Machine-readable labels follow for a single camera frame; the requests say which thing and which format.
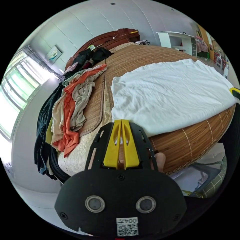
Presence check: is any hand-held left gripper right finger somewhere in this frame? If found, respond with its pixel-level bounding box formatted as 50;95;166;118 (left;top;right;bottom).
121;119;140;169

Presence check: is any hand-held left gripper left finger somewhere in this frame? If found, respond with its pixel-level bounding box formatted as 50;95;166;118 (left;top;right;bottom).
103;119;122;168

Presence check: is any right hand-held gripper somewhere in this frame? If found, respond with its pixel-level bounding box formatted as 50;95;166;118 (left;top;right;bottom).
229;87;240;103

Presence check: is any white short sleeve shirt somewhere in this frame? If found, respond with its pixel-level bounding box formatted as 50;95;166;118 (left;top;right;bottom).
110;58;238;139

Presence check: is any person's left hand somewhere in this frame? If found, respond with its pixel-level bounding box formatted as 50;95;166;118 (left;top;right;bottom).
150;152;167;174

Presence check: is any pile of clothes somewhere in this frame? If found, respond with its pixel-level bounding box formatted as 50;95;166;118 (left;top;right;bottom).
33;47;114;181

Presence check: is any white desk shelf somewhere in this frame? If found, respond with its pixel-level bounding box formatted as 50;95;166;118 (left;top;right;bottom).
156;31;198;57

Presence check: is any bed with woven mat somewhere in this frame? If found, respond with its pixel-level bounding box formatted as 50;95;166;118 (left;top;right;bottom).
50;28;237;183

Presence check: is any grey curtain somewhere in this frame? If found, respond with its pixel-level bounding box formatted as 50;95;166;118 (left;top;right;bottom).
22;44;65;81

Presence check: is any window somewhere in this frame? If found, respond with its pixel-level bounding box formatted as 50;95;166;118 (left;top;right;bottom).
0;50;44;140

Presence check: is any wall picture canvas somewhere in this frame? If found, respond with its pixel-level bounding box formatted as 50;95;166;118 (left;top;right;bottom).
46;45;63;62

